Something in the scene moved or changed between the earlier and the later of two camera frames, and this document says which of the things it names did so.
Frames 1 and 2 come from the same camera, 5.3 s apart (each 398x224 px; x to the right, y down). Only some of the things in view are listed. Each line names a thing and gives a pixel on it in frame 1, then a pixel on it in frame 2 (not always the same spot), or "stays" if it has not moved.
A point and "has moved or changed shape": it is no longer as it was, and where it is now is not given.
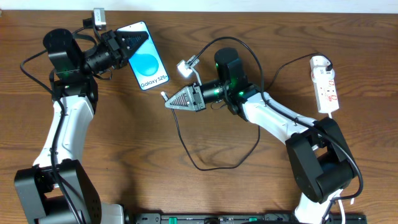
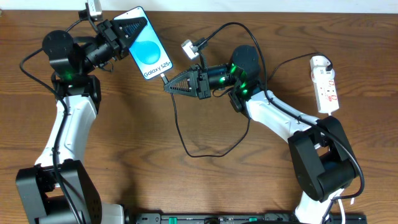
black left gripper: (115, 48) to (109, 36)
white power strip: (324, 84) stays
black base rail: (240, 218) stays
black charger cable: (253, 154) to (249, 121)
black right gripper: (198, 97) to (201, 82)
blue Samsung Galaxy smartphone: (146, 62) has moved or changed shape
